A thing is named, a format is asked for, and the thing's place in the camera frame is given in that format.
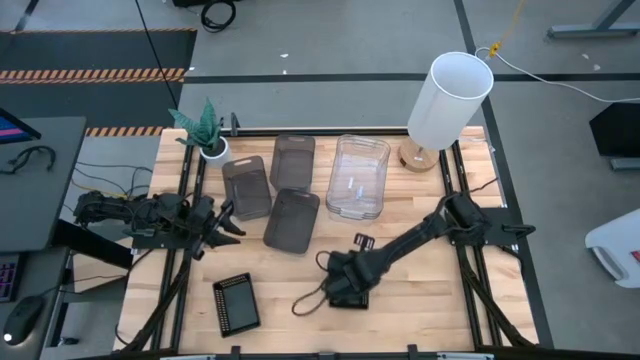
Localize white cable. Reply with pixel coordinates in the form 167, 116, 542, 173
473, 46, 640, 105

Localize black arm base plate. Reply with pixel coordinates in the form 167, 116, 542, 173
130, 225, 201, 251
449, 206, 537, 247

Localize coiled black cable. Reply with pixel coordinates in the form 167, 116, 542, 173
199, 0, 238, 34

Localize round wooden lamp base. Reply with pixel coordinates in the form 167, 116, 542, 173
398, 135, 441, 174

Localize white rounded object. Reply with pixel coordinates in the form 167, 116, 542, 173
584, 208, 640, 290

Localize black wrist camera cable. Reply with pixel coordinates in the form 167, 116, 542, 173
291, 249, 333, 318

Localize smoky grey plastic basket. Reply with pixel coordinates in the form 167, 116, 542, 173
221, 155, 274, 222
269, 133, 317, 194
262, 188, 321, 255

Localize small black bracket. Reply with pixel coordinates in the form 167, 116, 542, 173
352, 232, 377, 252

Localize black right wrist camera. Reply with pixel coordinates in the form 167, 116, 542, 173
325, 273, 351, 298

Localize white plant pot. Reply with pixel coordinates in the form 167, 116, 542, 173
198, 135, 233, 169

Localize black cable bundle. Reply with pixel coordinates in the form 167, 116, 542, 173
63, 159, 155, 201

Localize green artificial plant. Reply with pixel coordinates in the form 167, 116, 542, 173
167, 97, 224, 151

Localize yellow cable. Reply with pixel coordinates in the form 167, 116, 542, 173
487, 0, 527, 59

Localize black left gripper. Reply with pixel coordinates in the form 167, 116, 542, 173
185, 195, 247, 251

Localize clear plastic basket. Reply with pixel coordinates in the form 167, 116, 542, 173
327, 133, 392, 213
326, 199, 377, 218
327, 204, 376, 222

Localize grey table leg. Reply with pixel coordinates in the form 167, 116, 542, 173
545, 0, 640, 41

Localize long black floor cable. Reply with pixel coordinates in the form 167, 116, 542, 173
133, 0, 180, 110

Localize black hazard striped floor mat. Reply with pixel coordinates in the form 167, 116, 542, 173
0, 27, 199, 138

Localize black computer mouse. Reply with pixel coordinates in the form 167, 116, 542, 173
1, 294, 45, 347

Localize computer monitor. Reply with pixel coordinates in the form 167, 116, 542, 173
0, 106, 43, 146

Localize white cylindrical lamp shade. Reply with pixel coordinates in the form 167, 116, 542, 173
406, 51, 495, 152

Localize backlit keyboard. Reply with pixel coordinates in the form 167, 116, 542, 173
0, 252, 22, 304

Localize black aluminium frame rail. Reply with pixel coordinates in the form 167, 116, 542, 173
452, 141, 504, 347
218, 128, 411, 139
459, 262, 535, 347
149, 143, 195, 352
119, 252, 194, 352
170, 152, 208, 352
438, 147, 485, 347

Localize black box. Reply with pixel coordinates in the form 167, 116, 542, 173
588, 101, 640, 159

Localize grey desk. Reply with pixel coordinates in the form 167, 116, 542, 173
0, 116, 88, 254

